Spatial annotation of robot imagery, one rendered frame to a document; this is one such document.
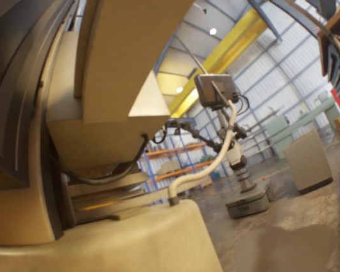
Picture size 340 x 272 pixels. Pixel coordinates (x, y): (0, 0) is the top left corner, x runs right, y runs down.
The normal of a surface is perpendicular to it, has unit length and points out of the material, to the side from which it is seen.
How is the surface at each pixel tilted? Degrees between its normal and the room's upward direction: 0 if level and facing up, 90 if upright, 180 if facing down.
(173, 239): 90
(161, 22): 180
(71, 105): 90
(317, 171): 90
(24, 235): 90
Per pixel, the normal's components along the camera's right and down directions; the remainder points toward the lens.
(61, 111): 0.47, -0.47
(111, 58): 0.34, 0.88
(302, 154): -0.81, 0.10
